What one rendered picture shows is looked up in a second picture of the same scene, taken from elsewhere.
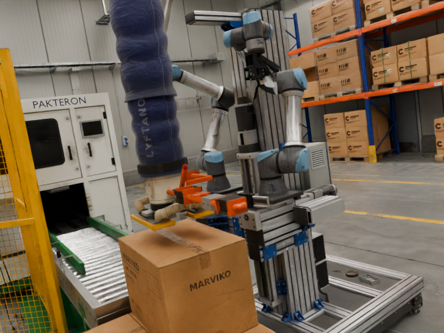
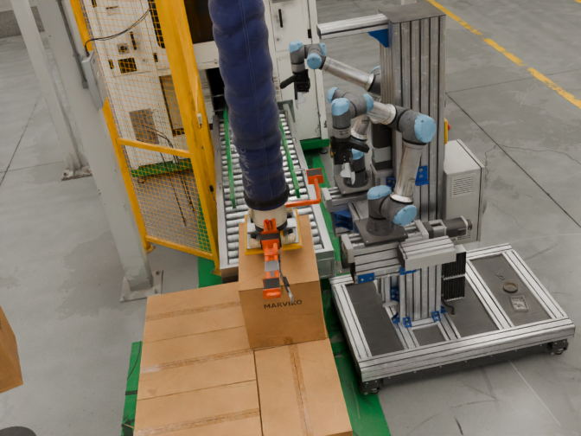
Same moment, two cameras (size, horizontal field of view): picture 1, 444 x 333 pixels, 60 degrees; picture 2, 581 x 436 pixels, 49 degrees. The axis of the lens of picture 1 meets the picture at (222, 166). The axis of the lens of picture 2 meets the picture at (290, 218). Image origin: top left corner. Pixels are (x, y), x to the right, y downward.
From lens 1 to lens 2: 1.94 m
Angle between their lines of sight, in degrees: 38
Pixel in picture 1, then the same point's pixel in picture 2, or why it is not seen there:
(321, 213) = (418, 262)
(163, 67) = (262, 123)
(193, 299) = (266, 314)
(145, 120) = (245, 163)
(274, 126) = not seen: hidden behind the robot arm
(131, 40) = (233, 99)
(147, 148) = (247, 186)
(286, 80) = (406, 130)
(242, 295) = (312, 317)
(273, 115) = not seen: hidden behind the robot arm
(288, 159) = (388, 211)
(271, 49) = (420, 65)
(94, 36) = not seen: outside the picture
